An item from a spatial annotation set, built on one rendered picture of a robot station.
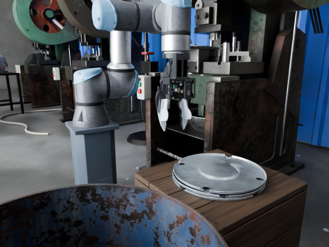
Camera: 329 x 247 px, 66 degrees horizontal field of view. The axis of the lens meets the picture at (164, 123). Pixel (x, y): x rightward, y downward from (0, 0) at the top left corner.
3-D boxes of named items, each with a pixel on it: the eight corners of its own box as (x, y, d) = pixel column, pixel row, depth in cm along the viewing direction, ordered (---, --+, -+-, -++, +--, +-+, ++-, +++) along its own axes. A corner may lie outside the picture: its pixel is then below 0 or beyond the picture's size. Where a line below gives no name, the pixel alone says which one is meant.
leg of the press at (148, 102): (149, 178, 160) (146, 24, 138) (138, 171, 168) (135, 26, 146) (238, 147, 215) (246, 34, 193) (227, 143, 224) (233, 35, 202)
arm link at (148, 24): (127, 5, 74) (142, -3, 65) (161, 9, 79) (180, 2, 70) (128, 34, 76) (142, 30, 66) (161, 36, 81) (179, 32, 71)
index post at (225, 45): (225, 61, 123) (226, 40, 121) (220, 61, 125) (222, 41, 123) (229, 61, 125) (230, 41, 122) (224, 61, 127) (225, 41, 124)
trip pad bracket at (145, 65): (151, 92, 154) (150, 59, 150) (141, 91, 162) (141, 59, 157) (158, 92, 158) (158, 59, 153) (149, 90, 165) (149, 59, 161)
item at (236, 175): (270, 163, 89) (270, 161, 89) (260, 204, 64) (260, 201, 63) (192, 150, 101) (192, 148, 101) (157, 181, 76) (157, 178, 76)
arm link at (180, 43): (157, 37, 69) (186, 37, 71) (158, 54, 70) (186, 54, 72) (166, 34, 62) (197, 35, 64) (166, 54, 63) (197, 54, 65)
